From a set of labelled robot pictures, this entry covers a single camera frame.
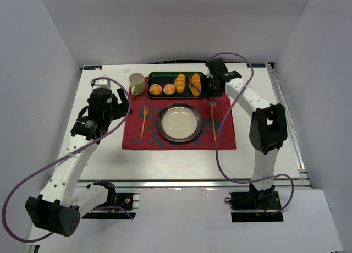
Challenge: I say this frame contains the steel tongs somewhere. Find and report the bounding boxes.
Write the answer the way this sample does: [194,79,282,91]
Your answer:
[189,78,216,107]

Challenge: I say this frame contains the orange plastic fork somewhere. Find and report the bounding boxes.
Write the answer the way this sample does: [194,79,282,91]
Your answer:
[140,106,149,139]

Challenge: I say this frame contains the round bun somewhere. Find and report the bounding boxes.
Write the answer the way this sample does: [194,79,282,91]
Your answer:
[149,84,163,96]
[163,84,176,96]

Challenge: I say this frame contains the round bun left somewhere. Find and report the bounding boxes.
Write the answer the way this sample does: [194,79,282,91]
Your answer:
[149,84,163,96]

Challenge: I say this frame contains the small striped bread roll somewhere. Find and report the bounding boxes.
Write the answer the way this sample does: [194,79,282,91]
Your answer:
[174,73,185,94]

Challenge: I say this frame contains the large striped croissant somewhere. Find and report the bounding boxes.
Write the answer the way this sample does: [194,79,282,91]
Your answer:
[189,73,201,97]

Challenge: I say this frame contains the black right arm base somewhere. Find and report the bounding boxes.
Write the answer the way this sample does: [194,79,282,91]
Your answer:
[224,191,284,223]

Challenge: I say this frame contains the silver rimmed white plate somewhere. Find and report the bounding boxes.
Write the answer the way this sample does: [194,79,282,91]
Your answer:
[156,102,203,143]

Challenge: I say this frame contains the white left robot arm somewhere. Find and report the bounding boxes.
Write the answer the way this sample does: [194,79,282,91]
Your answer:
[25,87,129,237]

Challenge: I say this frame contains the light green mug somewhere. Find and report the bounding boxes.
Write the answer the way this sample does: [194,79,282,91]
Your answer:
[129,73,146,96]

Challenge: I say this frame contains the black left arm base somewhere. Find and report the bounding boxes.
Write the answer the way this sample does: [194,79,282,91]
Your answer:
[82,192,139,220]

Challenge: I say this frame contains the blue label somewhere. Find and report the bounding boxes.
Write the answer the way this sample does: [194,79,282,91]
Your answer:
[83,65,102,70]
[246,63,266,68]

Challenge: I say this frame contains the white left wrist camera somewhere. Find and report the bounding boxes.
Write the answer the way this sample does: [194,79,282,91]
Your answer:
[90,79,111,90]

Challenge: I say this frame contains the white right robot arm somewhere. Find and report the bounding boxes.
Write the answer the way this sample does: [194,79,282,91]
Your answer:
[201,58,288,197]

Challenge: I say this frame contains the red patterned placemat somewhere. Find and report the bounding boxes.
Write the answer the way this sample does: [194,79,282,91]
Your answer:
[122,91,230,150]

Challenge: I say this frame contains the aluminium table rail front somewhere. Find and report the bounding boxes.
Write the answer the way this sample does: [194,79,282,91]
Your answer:
[76,179,311,188]

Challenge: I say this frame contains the blue label right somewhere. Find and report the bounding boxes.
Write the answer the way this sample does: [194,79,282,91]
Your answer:
[246,63,266,68]

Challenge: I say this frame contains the blue label left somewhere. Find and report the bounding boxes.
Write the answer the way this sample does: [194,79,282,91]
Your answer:
[83,65,102,70]

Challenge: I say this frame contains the round bun right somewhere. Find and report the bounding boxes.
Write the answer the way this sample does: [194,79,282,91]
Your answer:
[163,84,176,96]

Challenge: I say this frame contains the orange plastic knife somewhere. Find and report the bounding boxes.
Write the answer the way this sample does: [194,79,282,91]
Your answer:
[210,107,216,141]

